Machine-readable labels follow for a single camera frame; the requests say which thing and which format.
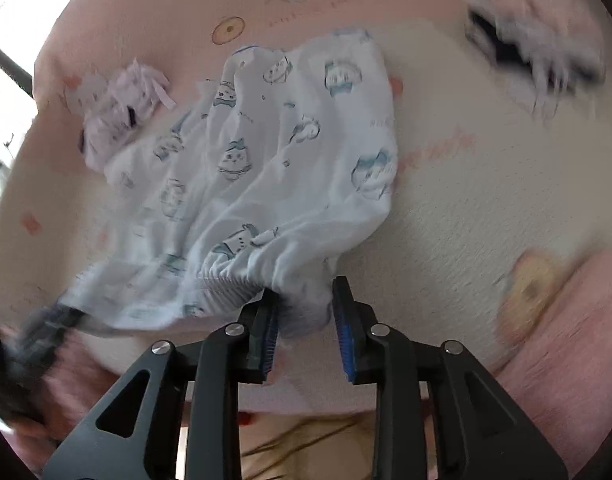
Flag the dark window frame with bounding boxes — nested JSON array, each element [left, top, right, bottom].
[[0, 35, 38, 92]]

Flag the pink cat print blanket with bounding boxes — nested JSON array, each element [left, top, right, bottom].
[[0, 0, 612, 413]]

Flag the crumpled white garment navy trim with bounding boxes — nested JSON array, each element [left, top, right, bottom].
[[80, 57, 175, 172]]

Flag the white cartoon print shorts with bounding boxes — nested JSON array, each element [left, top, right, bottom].
[[56, 27, 400, 339]]

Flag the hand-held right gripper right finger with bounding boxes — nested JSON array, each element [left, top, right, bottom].
[[332, 276, 569, 480]]

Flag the folded pink printed garment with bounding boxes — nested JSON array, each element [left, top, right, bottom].
[[466, 0, 604, 63]]

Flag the gold wire frame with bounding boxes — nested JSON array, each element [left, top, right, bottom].
[[240, 414, 378, 480]]

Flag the pink fleece clothing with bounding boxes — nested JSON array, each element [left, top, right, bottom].
[[0, 247, 612, 466]]

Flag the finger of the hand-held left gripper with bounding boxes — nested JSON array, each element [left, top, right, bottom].
[[18, 305, 85, 358]]

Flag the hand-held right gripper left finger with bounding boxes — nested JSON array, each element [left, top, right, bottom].
[[42, 290, 280, 480]]

